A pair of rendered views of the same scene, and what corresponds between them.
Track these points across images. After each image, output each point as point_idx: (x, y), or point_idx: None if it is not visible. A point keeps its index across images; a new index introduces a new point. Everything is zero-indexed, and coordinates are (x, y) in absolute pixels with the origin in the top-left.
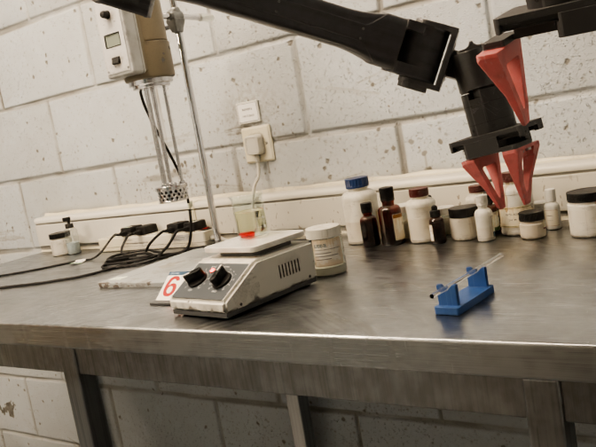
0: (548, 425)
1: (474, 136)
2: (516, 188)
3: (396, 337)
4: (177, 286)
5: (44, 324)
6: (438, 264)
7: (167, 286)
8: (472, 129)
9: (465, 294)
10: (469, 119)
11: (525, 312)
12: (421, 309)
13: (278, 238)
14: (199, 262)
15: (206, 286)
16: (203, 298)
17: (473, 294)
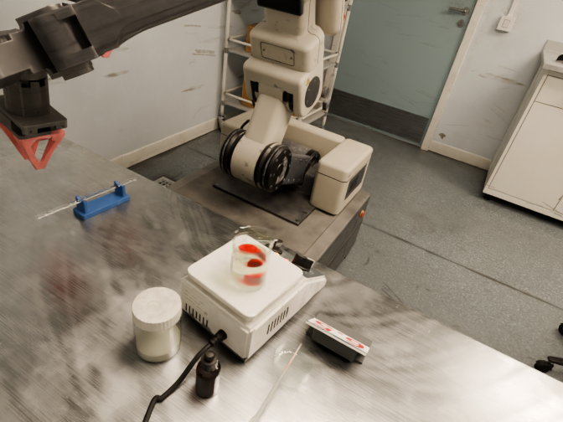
0: None
1: (49, 110)
2: (38, 143)
3: (163, 187)
4: (344, 337)
5: (476, 340)
6: (44, 298)
7: (360, 346)
8: (49, 104)
9: (100, 203)
10: (49, 96)
11: (88, 182)
12: (131, 209)
13: (219, 250)
14: (307, 278)
15: (288, 256)
16: (287, 252)
17: (97, 200)
